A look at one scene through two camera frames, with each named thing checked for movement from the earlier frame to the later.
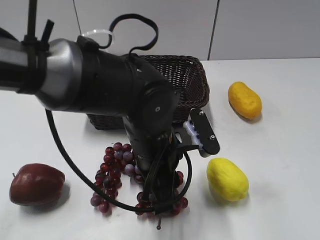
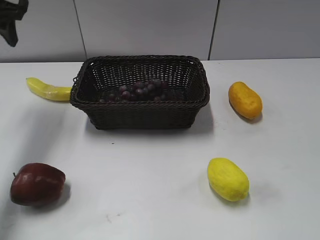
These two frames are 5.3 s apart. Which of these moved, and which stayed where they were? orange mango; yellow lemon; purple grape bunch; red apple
Moved: purple grape bunch
Stayed: red apple; orange mango; yellow lemon
